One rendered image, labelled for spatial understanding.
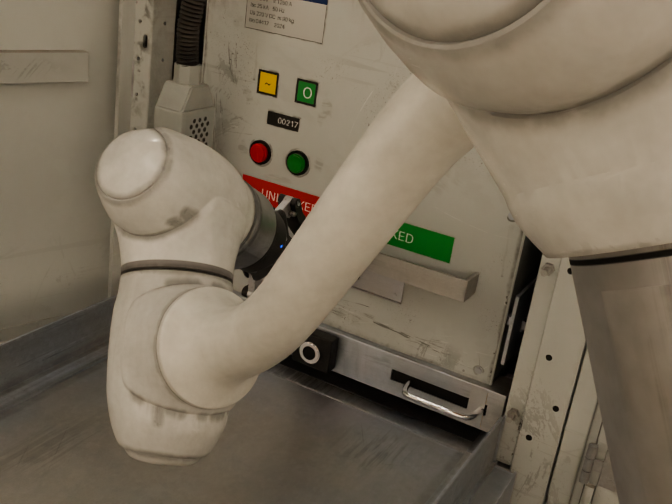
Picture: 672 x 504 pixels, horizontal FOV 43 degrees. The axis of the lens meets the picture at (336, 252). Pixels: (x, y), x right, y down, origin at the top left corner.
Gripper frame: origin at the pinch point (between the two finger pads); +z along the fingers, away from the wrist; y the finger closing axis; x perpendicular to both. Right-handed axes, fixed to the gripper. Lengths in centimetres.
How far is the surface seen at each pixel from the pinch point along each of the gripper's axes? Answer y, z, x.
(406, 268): -4.3, 1.3, 11.1
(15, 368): 24.7, -11.8, -28.3
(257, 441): 22.0, -1.6, 1.9
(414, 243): -7.9, 3.7, 10.1
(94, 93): -13.0, -7.6, -37.7
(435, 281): -3.9, 1.5, 15.2
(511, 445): 11.5, 10.4, 28.7
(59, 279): 13.1, 2.2, -39.2
